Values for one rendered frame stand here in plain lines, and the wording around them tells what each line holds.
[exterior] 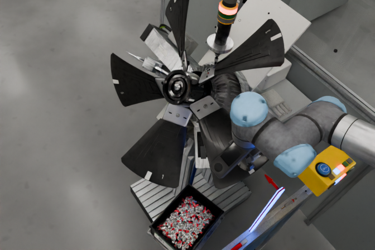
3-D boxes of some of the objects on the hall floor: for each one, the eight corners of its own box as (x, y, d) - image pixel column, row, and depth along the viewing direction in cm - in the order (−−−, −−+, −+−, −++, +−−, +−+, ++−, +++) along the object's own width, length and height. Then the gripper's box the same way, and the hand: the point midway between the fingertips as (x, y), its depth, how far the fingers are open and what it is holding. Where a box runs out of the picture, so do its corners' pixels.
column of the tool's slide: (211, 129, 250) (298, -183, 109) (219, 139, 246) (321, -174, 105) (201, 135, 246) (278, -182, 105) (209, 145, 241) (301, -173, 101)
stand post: (205, 177, 225) (245, 47, 135) (213, 187, 221) (260, 60, 131) (200, 180, 223) (237, 51, 133) (208, 191, 219) (252, 64, 129)
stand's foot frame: (206, 147, 240) (207, 140, 234) (249, 197, 219) (251, 192, 213) (130, 191, 213) (130, 186, 207) (171, 253, 193) (171, 249, 186)
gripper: (275, 135, 80) (269, 163, 99) (250, 110, 84) (248, 142, 103) (248, 157, 78) (246, 181, 97) (224, 130, 82) (226, 158, 101)
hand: (240, 166), depth 98 cm, fingers closed
